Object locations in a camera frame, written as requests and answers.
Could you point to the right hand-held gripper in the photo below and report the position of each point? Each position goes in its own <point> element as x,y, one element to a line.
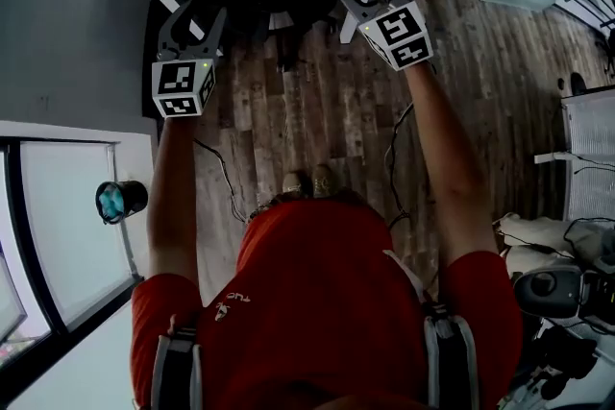
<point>399,33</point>

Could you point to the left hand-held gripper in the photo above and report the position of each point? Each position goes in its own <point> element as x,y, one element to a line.
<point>178,84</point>

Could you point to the person's right forearm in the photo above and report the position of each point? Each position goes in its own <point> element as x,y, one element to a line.
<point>451,168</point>

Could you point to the person's left forearm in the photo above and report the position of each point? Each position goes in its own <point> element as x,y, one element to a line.
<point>173,197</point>

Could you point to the person's left shoe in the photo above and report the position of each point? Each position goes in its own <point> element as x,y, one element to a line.
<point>293,182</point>

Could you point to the person's shoe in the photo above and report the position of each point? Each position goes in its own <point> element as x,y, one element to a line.
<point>322,181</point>
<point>293,182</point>

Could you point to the black bin with blue bag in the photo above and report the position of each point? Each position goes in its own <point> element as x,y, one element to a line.
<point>117,201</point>

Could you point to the person's right shoe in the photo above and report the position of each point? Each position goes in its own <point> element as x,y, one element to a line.
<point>322,181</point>

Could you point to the black framed window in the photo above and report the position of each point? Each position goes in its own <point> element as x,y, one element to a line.
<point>62,225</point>

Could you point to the person's red shirt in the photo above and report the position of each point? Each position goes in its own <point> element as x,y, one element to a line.
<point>317,312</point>

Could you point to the black round device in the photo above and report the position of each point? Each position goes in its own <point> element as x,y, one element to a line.
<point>548,290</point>

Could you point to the black equipment stand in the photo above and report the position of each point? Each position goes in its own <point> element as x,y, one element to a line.
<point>552,374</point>

